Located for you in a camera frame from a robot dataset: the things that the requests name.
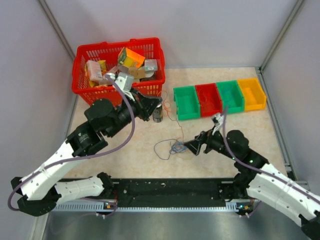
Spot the white teal round tub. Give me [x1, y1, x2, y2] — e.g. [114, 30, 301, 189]
[144, 59, 158, 73]

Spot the green storage bin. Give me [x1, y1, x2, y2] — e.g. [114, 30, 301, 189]
[173, 86, 201, 121]
[216, 80, 245, 114]

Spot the aluminium frame post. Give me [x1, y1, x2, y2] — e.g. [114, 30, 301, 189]
[37, 0, 75, 60]

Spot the black drink can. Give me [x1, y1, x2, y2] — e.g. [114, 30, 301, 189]
[152, 103, 163, 123]

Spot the left green storage bin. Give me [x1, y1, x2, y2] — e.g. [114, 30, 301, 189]
[173, 86, 201, 121]

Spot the red storage bin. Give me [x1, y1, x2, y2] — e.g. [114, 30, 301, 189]
[195, 83, 223, 118]

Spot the white slotted cable duct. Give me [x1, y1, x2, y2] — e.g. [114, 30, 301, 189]
[56, 201, 253, 212]

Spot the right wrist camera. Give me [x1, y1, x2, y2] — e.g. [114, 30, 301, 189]
[211, 112, 225, 132]

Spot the pink white snack box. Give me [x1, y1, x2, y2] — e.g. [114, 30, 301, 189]
[86, 60, 103, 82]

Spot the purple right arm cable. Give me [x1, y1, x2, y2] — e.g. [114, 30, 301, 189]
[222, 105, 320, 198]

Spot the yellow snack packet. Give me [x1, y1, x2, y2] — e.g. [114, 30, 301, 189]
[98, 60, 107, 75]

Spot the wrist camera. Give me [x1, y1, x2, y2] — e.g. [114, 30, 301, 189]
[104, 72, 134, 91]
[211, 112, 225, 132]

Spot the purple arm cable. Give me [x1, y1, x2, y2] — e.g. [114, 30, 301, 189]
[222, 105, 320, 198]
[7, 73, 136, 212]

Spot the orange green juice carton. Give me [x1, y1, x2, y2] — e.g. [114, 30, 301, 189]
[117, 47, 146, 68]

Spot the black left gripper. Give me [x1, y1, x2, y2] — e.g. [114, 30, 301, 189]
[106, 87, 163, 139]

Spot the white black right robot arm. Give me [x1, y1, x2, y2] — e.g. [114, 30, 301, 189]
[193, 129, 320, 240]

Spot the red plastic shopping basket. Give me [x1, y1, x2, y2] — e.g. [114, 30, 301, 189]
[71, 37, 166, 106]

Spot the yellow storage bin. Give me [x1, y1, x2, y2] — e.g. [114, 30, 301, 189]
[237, 78, 267, 112]

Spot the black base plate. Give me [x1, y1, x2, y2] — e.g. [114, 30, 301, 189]
[112, 178, 249, 208]

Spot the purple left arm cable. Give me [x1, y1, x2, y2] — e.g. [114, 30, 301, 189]
[7, 73, 136, 212]

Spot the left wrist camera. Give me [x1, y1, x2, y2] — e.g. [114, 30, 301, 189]
[104, 72, 134, 91]

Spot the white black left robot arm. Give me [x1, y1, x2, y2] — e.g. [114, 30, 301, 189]
[7, 88, 163, 217]

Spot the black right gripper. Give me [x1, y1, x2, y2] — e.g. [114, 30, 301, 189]
[183, 125, 238, 161]

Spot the clear plastic wrapped pack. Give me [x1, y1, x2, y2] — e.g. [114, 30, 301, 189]
[102, 66, 119, 81]

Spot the brown cardboard box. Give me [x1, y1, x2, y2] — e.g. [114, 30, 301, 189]
[128, 67, 146, 83]

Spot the right green storage bin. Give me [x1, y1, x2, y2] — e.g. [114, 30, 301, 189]
[216, 80, 245, 114]

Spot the blue wire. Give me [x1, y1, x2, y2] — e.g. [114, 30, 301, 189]
[221, 86, 238, 106]

